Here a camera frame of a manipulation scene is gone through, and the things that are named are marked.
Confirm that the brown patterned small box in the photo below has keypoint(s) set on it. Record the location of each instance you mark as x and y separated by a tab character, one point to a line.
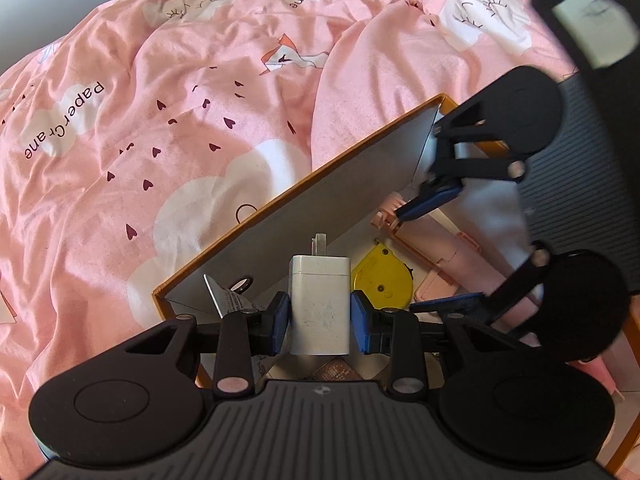
332	371

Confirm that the yellow tape measure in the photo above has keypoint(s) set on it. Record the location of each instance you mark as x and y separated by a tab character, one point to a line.
380	275

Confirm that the white charger plug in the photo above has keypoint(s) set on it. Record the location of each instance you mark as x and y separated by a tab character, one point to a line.
320	305

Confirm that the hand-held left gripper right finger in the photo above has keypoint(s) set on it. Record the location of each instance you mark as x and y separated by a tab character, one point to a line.
360	327

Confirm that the orange cardboard box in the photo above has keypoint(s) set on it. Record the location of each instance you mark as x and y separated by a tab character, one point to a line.
350	190

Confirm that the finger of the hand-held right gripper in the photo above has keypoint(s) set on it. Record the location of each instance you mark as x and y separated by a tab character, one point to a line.
445	305
430	202

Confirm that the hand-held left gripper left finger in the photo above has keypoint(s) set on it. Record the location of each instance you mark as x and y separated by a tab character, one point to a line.
278	324

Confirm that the pink printed blanket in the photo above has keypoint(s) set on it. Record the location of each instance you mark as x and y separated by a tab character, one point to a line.
150	110

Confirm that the pink fabric pouch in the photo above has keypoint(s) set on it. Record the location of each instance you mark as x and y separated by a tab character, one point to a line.
440	245

